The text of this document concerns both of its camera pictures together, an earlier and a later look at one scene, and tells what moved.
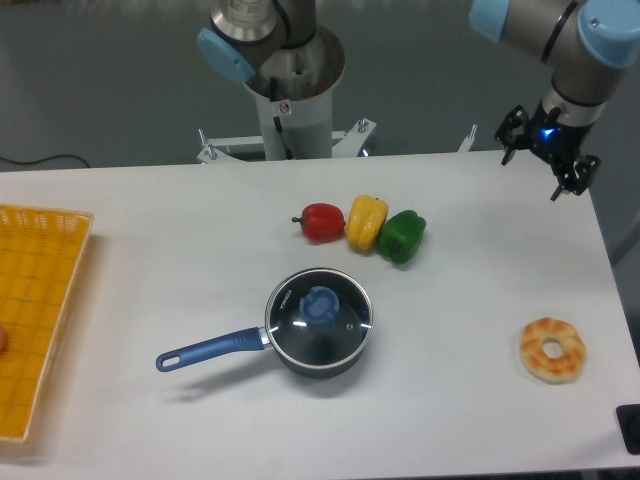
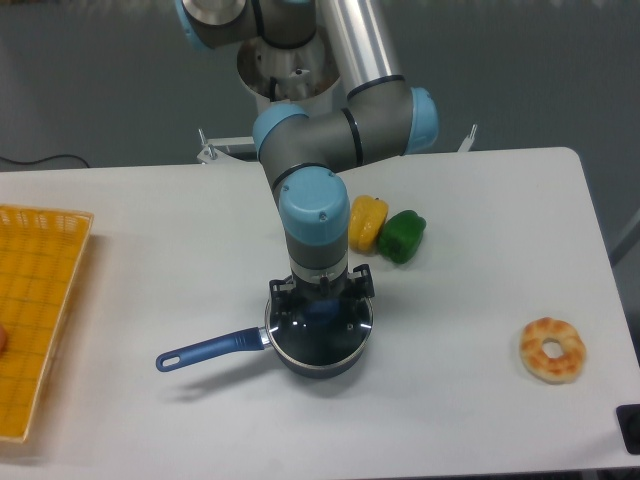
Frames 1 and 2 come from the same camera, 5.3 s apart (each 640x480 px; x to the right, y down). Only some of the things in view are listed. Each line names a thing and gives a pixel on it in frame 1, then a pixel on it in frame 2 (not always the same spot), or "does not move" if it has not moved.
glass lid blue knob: (318, 317) does not move
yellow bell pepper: (365, 223) does not move
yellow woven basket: (40, 252) does not move
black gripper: (560, 144) -> (337, 289)
